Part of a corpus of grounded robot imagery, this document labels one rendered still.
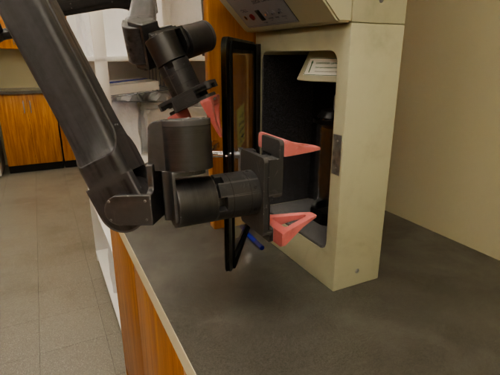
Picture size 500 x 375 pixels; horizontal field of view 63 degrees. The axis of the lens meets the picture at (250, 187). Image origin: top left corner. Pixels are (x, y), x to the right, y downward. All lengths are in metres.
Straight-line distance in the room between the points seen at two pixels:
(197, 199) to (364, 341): 0.37
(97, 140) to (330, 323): 0.47
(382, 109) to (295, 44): 0.21
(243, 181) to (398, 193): 0.80
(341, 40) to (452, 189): 0.55
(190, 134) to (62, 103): 0.15
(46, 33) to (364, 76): 0.46
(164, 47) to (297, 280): 0.50
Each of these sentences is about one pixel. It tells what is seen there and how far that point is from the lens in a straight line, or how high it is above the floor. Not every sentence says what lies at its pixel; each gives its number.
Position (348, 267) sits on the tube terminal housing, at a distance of 0.81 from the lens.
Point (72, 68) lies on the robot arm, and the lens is 0.51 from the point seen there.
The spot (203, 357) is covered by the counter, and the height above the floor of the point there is 0.94.
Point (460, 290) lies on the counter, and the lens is 0.89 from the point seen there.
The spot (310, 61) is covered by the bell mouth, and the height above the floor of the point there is 1.35.
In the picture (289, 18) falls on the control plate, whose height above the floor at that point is 1.42.
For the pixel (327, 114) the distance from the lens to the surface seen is 0.85.
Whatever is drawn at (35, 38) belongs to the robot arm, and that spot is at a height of 1.38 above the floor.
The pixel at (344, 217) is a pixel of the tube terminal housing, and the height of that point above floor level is 1.09.
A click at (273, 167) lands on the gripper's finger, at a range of 0.49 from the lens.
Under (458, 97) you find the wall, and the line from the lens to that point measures 1.09.
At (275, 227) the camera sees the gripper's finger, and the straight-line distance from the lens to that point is 0.55.
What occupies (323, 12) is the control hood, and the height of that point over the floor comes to 1.42.
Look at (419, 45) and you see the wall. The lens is 1.18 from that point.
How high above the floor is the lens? 1.36
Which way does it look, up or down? 18 degrees down
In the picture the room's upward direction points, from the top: straight up
